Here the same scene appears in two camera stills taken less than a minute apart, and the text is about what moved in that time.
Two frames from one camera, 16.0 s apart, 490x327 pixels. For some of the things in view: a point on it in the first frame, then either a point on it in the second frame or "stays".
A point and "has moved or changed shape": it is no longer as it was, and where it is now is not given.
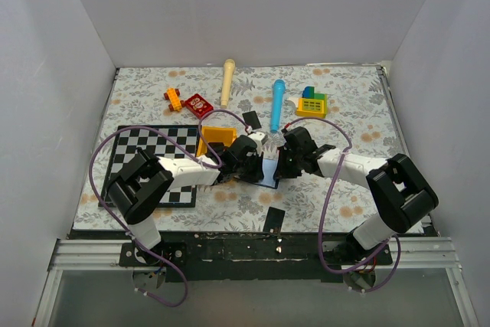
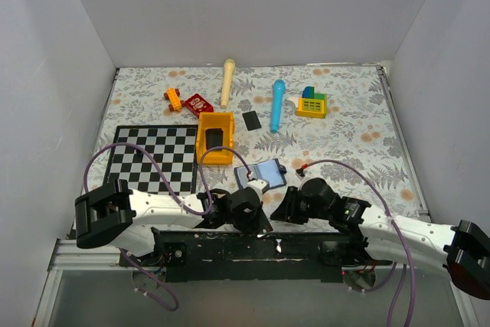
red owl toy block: x=197 y=106 stays
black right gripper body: x=289 y=167 to x=305 y=210
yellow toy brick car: x=172 y=96 stays
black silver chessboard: x=174 y=141 stays
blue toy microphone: x=278 y=99 stays
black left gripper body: x=249 y=171 to x=246 y=223
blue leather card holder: x=271 y=173 has moved or changed shape
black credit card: x=252 y=119 stays
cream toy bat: x=227 y=79 stays
